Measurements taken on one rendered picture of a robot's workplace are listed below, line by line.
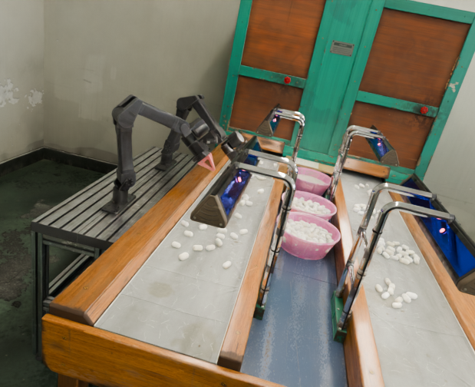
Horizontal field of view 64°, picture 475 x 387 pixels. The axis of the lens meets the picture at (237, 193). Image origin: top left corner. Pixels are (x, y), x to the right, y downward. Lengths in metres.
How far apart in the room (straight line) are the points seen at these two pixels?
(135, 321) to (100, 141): 2.90
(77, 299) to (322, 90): 1.91
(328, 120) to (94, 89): 2.13
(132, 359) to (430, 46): 2.22
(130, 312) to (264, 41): 1.88
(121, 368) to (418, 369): 0.73
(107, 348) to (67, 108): 3.10
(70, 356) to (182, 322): 0.27
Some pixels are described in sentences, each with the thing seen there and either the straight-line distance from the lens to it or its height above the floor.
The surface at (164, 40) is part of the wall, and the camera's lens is 3.42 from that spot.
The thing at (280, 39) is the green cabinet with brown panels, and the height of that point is 1.46.
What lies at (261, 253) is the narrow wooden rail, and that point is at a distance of 1.31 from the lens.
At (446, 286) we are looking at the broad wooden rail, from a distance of 1.55.
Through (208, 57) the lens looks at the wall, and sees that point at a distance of 3.31.
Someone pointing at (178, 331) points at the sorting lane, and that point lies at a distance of 0.99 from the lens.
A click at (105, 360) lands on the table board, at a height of 0.67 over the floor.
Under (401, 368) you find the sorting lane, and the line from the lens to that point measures 1.12.
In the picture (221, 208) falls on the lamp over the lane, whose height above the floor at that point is 1.08.
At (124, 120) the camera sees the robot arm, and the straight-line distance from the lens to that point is 1.54.
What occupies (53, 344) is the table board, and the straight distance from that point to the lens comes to 1.07.
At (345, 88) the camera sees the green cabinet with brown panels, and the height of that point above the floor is 1.26.
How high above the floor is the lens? 1.41
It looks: 22 degrees down
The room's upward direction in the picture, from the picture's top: 12 degrees clockwise
